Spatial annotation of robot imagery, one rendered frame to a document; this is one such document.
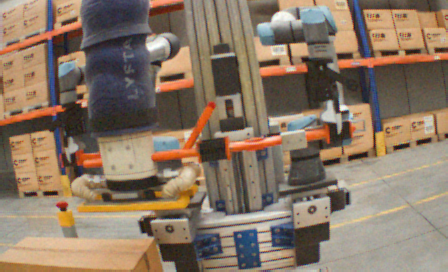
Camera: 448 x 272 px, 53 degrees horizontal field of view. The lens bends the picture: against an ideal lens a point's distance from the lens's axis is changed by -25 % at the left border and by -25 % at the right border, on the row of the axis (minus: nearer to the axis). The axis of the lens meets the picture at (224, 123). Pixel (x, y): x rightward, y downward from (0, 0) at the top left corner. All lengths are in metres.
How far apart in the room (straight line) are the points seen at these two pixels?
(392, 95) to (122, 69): 8.96
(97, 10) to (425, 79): 9.35
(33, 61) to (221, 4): 7.54
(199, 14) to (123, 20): 0.73
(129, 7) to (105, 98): 0.27
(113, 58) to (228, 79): 0.69
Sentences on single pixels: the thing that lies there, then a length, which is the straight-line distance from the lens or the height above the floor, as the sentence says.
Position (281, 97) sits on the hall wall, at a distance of 9.96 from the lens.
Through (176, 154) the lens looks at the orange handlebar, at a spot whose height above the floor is 1.25.
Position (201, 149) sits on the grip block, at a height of 1.26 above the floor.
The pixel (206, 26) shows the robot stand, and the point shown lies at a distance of 2.23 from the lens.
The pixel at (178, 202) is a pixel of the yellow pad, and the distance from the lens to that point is 1.48.
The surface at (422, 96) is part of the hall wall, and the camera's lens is 10.50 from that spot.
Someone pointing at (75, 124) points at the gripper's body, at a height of 1.37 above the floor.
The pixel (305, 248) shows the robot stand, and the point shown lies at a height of 0.80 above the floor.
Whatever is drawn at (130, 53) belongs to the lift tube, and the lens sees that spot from 1.55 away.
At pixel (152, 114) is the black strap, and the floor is 1.37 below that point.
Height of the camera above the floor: 1.41
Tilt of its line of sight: 3 degrees down
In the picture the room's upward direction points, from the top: 8 degrees counter-clockwise
